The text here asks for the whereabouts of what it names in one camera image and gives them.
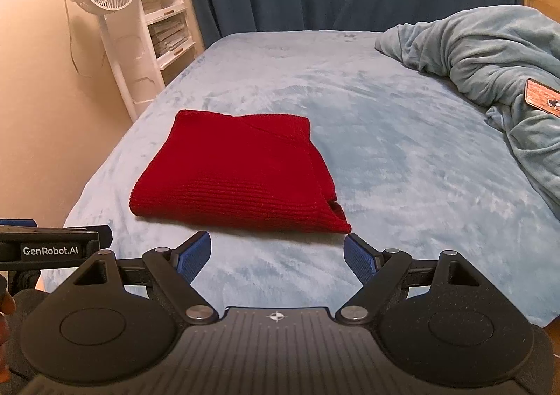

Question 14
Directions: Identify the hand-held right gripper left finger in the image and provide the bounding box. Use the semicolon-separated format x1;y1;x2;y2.
70;230;222;326

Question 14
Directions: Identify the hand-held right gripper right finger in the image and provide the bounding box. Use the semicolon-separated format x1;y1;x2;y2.
335;233;495;326

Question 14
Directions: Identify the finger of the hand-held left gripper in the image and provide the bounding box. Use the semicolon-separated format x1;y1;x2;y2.
0;218;113;253

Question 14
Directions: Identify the red knit sweater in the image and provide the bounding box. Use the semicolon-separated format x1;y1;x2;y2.
129;109;353;235

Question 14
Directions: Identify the person's left hand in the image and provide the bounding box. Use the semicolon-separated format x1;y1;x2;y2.
0;275;18;382

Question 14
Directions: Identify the light blue bed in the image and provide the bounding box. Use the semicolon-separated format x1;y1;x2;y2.
41;30;560;328

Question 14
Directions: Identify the white shelf unit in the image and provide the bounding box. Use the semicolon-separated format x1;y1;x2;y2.
131;0;206;72

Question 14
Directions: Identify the blue-grey fleece blanket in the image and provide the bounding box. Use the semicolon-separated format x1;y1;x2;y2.
375;5;560;221

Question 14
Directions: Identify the phone with printed case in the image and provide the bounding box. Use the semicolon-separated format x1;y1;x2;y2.
523;78;560;118

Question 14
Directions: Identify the fan power cable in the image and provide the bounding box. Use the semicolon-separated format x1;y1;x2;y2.
65;0;108;77

